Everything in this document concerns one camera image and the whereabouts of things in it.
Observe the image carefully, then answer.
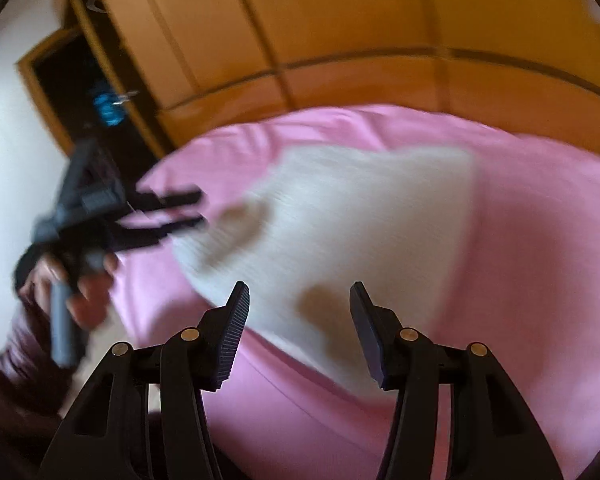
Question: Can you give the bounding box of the person's left hand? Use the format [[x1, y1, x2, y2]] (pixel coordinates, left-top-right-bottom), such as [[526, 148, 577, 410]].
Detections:
[[20, 252, 120, 332]]

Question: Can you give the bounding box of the white knit sweater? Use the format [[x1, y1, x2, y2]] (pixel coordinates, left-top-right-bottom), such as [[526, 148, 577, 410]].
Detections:
[[172, 146, 481, 401]]

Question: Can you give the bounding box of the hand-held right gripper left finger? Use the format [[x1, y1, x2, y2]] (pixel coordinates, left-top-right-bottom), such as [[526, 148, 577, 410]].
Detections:
[[36, 281, 251, 480]]

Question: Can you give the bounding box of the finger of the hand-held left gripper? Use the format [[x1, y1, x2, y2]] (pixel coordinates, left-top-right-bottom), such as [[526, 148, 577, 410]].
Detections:
[[127, 189, 204, 212], [111, 214, 204, 253]]

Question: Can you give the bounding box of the wooden wardrobe door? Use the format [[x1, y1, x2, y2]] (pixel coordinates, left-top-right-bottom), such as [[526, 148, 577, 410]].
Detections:
[[70, 0, 173, 158]]

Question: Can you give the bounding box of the person's left forearm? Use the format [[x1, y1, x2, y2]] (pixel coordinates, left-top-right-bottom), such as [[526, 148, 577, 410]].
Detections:
[[0, 287, 88, 426]]

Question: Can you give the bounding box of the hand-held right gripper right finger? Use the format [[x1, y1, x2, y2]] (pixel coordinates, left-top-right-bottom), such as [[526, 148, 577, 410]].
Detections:
[[349, 281, 564, 480]]

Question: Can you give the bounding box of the pink bed sheet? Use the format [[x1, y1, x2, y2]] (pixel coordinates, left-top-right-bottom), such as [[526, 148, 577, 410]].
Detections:
[[112, 104, 600, 480]]

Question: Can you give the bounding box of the blue object in wardrobe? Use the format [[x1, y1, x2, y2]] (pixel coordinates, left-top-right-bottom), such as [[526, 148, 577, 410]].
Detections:
[[92, 87, 123, 128]]

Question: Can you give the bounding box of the wooden wardrobe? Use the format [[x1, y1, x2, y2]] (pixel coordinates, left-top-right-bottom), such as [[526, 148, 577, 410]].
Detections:
[[55, 0, 600, 161]]

